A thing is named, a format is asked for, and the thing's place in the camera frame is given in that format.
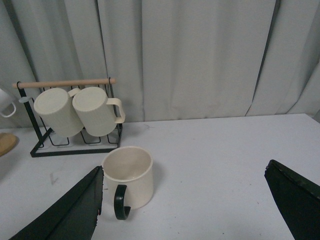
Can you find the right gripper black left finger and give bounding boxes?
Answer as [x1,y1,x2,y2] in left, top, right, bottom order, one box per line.
[11,166,104,240]

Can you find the cream ribbed mug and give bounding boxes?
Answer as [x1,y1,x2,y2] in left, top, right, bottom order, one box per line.
[34,87,84,138]
[72,86,126,137]

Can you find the wooden mug tree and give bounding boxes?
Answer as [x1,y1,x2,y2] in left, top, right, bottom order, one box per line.
[0,132,18,157]

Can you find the black wire mug rack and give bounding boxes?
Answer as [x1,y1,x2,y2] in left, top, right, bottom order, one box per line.
[12,77,123,158]

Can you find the white glossy mug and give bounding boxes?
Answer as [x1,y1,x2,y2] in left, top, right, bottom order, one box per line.
[0,88,17,118]

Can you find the cream mug with black handle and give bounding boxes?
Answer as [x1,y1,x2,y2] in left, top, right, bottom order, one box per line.
[102,146,154,220]

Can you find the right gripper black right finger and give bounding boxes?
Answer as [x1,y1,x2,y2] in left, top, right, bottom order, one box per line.
[264,159,320,240]

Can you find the cream ribbed mug left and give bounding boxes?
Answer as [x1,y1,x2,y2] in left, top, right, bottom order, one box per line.
[34,87,84,138]

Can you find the grey curtain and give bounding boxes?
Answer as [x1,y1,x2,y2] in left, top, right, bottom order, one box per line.
[0,0,320,122]

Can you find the cream ribbed mug right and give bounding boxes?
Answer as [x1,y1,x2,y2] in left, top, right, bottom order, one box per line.
[72,86,126,137]

